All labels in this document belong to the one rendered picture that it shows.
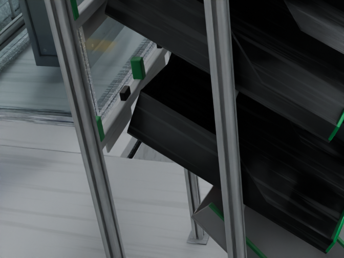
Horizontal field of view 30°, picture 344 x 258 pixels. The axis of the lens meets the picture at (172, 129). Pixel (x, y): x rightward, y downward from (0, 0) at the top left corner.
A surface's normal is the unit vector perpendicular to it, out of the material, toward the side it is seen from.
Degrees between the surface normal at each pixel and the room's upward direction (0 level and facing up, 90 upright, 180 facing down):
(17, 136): 0
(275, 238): 45
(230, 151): 90
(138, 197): 0
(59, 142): 0
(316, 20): 25
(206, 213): 90
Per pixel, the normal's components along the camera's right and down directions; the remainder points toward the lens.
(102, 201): -0.30, 0.56
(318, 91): 0.27, -0.67
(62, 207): -0.11, -0.83
